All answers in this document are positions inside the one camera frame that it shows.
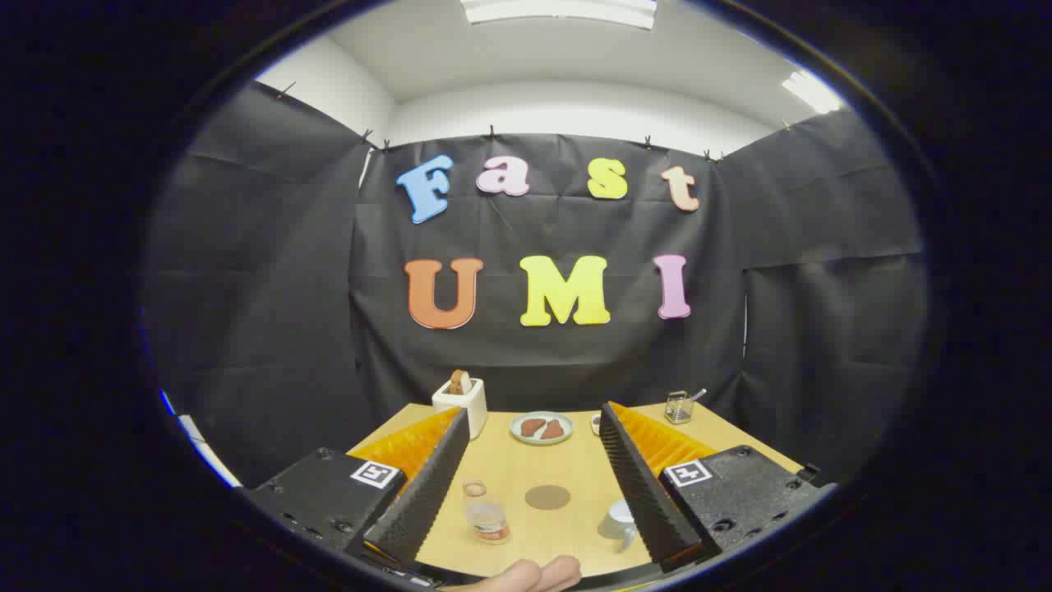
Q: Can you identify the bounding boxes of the white toaster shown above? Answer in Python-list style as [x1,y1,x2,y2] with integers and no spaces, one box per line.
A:
[431,378,488,441]

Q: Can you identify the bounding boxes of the wooden table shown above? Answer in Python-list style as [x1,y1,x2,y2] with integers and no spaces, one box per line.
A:
[345,401,806,580]

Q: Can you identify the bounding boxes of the clear plastic bottle red label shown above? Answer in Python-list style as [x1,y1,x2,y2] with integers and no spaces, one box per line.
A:
[462,481,512,545]

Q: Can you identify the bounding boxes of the small ceiling light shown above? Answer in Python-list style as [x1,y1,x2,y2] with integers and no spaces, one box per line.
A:
[781,70,846,114]

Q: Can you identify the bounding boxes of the long ceiling light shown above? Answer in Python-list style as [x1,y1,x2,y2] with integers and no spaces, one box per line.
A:
[460,0,658,31]

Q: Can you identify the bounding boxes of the round brown coaster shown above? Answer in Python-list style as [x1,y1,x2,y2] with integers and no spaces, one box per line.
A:
[524,484,572,511]

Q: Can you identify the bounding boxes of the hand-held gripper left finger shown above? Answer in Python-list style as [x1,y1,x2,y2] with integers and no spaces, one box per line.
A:
[244,407,471,570]

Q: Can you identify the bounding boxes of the black backdrop cloth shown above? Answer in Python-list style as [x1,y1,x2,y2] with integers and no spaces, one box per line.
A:
[144,82,930,494]

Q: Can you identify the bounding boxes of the pale green plate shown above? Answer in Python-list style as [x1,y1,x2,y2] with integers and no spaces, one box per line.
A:
[510,410,574,446]

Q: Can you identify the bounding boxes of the white cup with handle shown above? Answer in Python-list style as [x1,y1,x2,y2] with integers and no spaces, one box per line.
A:
[598,499,639,553]

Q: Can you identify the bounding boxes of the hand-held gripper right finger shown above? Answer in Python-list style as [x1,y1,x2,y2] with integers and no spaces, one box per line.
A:
[598,401,837,575]

